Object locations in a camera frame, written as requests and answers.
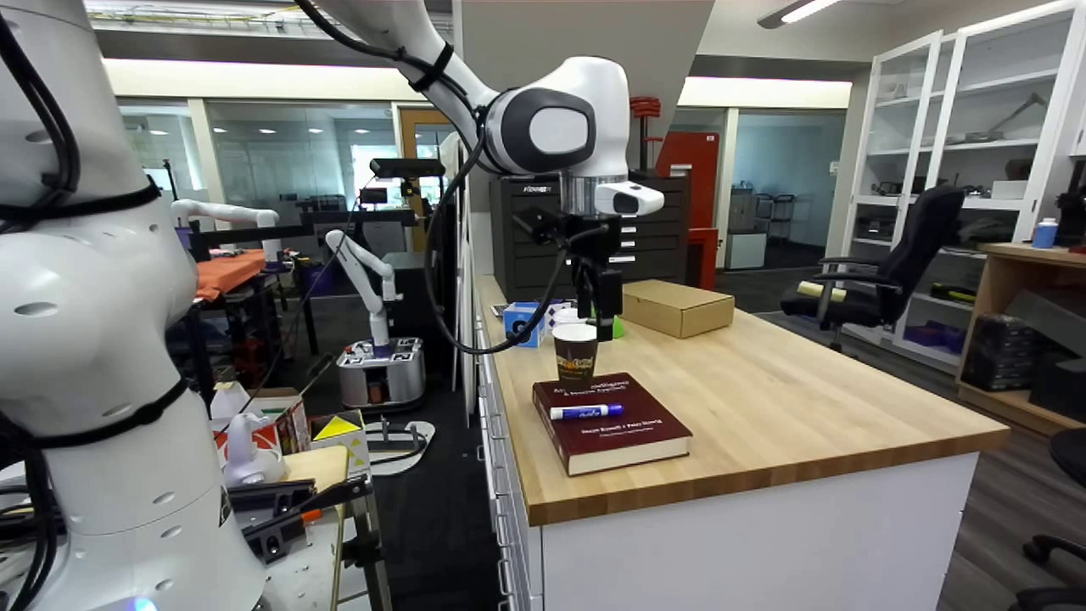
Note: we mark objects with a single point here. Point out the small blue box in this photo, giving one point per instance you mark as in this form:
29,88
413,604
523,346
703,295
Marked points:
523,325

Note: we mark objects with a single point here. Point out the ceiling light strip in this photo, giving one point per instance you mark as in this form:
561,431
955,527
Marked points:
800,12

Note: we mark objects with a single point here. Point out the orange cloth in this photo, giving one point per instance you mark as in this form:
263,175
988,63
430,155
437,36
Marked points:
230,277

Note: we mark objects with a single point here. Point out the black drawer cabinet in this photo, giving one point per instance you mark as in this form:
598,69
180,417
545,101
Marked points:
530,256

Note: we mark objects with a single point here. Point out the white glass door shelf cabinet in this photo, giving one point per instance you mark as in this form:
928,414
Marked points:
972,122

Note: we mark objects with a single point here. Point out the brown printed paper cup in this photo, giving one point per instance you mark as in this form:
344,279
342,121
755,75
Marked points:
574,355

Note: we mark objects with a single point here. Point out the blue bottle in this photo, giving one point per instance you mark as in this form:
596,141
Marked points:
1047,231

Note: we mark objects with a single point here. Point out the black swivel chair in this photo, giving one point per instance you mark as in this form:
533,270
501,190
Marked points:
1057,529

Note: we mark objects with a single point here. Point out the dark red hardcover book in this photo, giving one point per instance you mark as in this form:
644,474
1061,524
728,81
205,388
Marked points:
616,436

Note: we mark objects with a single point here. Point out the plain white paper cup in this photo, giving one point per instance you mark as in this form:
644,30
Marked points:
566,316

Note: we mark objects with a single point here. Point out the wooden shelf unit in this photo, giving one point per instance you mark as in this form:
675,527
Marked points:
1024,341

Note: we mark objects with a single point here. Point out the small green object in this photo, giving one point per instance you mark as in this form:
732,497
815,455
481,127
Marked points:
616,328

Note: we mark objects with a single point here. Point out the small white robot arm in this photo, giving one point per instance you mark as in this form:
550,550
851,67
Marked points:
378,341

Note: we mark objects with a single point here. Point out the yellow sponge block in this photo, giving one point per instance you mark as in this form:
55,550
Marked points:
337,431

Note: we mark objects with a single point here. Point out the brown cardboard box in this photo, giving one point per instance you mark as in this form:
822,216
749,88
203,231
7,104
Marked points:
680,305

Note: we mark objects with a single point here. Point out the black office chair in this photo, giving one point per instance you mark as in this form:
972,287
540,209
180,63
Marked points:
893,259

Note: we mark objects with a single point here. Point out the red cabinet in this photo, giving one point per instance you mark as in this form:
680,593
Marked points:
689,204

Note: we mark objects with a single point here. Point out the blue marker with white cap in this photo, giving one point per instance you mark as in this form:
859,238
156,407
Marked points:
587,413

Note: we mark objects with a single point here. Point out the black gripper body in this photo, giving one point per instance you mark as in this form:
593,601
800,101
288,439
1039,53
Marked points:
596,245

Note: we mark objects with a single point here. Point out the clear spray bottle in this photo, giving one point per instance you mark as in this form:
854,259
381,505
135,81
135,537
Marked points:
244,445

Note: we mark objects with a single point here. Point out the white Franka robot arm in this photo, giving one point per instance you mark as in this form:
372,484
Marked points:
555,122

